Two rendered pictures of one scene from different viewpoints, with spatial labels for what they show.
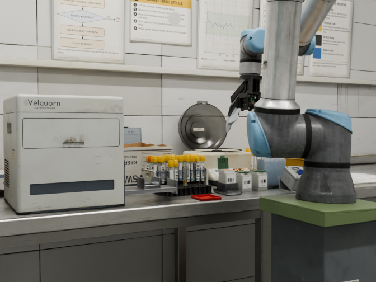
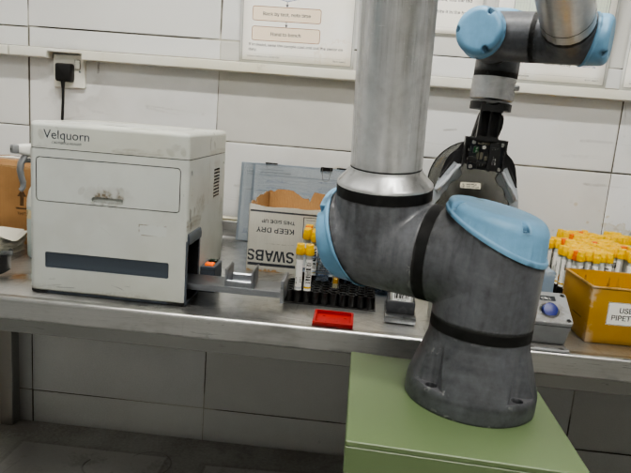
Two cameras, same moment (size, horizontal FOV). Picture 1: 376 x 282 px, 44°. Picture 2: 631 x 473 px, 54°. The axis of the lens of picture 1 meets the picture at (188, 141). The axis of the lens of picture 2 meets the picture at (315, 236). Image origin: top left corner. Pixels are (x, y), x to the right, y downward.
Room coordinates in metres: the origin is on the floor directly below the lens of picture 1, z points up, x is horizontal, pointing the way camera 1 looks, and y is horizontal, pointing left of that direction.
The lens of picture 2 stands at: (0.52, -0.55, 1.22)
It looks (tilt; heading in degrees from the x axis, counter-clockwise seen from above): 11 degrees down; 32
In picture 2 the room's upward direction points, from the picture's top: 5 degrees clockwise
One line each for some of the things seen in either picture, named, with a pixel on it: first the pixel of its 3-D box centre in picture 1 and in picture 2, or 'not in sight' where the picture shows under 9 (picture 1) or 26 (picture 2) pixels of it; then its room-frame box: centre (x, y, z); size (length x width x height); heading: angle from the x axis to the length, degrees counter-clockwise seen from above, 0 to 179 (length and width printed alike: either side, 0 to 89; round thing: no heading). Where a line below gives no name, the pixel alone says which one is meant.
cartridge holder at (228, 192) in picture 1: (227, 187); (400, 307); (1.51, -0.13, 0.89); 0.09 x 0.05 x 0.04; 26
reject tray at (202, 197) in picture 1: (206, 197); (333, 318); (1.40, -0.05, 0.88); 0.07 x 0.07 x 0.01; 28
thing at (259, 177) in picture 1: (258, 179); not in sight; (1.60, -0.24, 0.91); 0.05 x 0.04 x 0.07; 28
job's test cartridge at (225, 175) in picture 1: (227, 179); (401, 292); (1.51, -0.13, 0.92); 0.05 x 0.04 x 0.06; 26
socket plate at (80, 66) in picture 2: not in sight; (69, 71); (1.59, 0.93, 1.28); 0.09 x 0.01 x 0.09; 118
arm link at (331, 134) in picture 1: (324, 135); (484, 260); (1.21, -0.35, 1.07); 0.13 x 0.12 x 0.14; 93
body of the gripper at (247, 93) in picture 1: (250, 93); (485, 137); (1.61, -0.21, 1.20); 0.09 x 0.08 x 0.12; 21
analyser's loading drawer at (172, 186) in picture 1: (141, 186); (229, 279); (1.35, 0.13, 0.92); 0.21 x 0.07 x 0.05; 118
